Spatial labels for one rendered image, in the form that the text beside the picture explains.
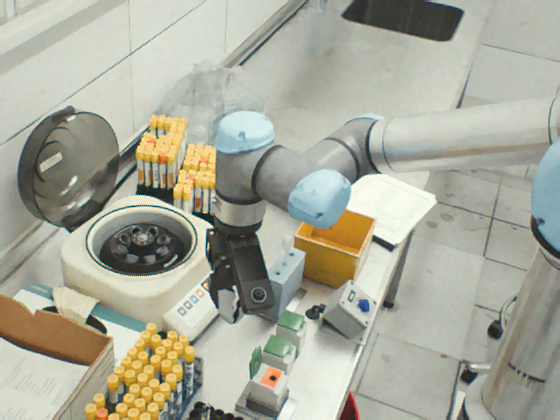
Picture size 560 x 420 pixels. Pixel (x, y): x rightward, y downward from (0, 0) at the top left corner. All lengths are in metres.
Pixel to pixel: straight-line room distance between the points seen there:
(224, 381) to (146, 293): 0.20
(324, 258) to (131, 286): 0.38
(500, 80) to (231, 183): 2.54
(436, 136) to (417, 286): 1.93
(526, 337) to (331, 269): 0.65
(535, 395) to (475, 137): 0.29
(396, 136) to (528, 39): 2.42
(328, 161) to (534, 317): 0.32
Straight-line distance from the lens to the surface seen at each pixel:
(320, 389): 1.21
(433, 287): 2.79
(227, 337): 1.27
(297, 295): 1.34
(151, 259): 1.25
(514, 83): 3.37
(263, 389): 1.11
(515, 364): 0.80
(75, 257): 1.26
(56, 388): 1.14
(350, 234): 1.45
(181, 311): 1.24
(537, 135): 0.81
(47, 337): 1.16
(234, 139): 0.89
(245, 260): 0.99
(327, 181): 0.86
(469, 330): 2.67
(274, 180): 0.88
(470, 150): 0.85
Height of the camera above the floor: 1.82
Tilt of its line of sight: 37 degrees down
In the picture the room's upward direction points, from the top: 7 degrees clockwise
